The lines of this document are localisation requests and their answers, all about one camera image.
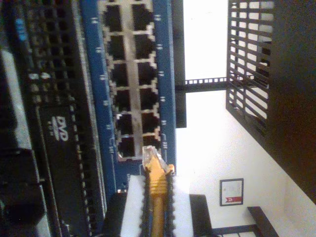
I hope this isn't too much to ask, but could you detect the blue network switch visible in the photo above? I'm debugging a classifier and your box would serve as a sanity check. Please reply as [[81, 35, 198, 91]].
[[79, 0, 178, 198]]

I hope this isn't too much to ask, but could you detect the yellow network cable clear plug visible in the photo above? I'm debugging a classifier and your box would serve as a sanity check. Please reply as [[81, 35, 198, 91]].
[[142, 145, 175, 237]]

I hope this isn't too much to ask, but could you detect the black lattice grille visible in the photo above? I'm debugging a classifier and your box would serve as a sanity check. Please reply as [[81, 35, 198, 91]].
[[226, 0, 275, 146]]

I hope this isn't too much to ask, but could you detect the black server chassis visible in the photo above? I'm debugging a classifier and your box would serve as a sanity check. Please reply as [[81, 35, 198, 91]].
[[0, 0, 111, 237]]

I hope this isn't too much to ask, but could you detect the framed wall certificate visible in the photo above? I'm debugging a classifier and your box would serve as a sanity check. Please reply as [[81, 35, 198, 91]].
[[219, 177, 245, 207]]

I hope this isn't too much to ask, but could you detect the black perforated rack frame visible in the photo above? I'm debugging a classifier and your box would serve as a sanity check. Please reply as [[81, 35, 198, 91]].
[[176, 76, 228, 92]]

